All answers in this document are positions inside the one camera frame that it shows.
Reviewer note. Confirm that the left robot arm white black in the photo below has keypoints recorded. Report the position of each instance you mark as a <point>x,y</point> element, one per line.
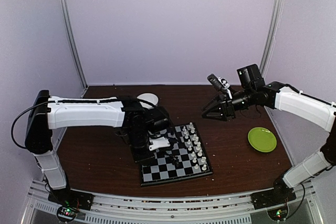
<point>142,121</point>

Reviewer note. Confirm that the green plate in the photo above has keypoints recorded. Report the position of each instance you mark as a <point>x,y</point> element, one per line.
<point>262,139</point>

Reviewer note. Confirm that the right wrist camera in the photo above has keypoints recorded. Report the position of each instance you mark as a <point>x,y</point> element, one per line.
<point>220,84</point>

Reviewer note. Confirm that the white ceramic bowl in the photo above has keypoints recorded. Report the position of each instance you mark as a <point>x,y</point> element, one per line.
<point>150,97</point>

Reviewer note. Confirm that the left aluminium corner post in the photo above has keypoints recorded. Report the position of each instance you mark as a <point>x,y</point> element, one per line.
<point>72,43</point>

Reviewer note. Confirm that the aluminium corner post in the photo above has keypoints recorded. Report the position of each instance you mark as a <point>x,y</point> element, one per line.
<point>270,39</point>
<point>72,43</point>

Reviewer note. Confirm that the black white chessboard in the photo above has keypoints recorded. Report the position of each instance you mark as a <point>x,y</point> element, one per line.
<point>186,158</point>

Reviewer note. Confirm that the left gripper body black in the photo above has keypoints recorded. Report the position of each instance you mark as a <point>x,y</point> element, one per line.
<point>135,140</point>

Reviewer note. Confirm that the white rook corner piece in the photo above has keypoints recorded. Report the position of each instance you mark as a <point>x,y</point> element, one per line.
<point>191,125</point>

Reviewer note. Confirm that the black chess pieces pile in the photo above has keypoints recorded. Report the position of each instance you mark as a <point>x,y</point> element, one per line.
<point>172,159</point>

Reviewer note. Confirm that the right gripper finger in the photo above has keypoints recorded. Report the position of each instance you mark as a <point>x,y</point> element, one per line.
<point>214,116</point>
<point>216,99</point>

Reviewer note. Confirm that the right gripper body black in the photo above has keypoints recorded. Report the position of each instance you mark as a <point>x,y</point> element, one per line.
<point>229,108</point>

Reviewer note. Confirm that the right aluminium corner post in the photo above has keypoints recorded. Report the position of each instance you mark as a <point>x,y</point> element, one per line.
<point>270,39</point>

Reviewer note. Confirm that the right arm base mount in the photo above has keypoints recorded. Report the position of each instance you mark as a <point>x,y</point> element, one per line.
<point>275,200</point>

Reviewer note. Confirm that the aluminium front rail frame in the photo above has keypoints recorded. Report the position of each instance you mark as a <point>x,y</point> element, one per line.
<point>231,208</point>

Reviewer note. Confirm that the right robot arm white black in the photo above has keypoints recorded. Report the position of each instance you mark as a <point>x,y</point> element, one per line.
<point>277,96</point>

